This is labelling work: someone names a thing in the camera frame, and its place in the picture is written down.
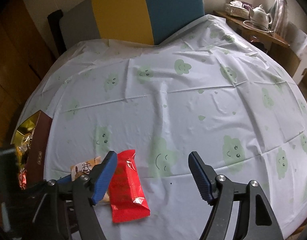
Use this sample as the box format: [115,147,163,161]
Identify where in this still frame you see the beige pastry packet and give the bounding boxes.
[70,156,110,205]

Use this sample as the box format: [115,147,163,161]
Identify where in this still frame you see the large red snack packet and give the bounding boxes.
[108,150,150,223]

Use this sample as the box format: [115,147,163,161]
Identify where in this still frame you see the clear orange snack packet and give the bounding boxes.
[15,129,35,160]

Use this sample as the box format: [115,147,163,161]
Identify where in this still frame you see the red white round-logo packet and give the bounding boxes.
[18,168,27,190]

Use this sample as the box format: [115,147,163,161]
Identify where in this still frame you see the gold and brown gift box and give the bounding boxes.
[12,111,53,189]

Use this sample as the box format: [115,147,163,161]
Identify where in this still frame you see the light blue patterned tablecloth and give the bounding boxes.
[19,15,307,239]

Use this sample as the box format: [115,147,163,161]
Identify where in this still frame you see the black chair back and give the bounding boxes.
[47,9,67,56]

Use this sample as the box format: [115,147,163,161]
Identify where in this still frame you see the wooden side table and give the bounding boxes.
[213,11,301,77]

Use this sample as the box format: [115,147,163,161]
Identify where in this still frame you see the white cardboard box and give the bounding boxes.
[285,22,307,84]

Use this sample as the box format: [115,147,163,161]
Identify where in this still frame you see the grey yellow blue sofa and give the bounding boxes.
[60,0,205,48]

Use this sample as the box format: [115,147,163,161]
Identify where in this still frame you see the white teapot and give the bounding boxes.
[249,4,272,30]

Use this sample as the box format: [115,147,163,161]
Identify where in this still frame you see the right side curtain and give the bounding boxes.
[271,0,288,37]

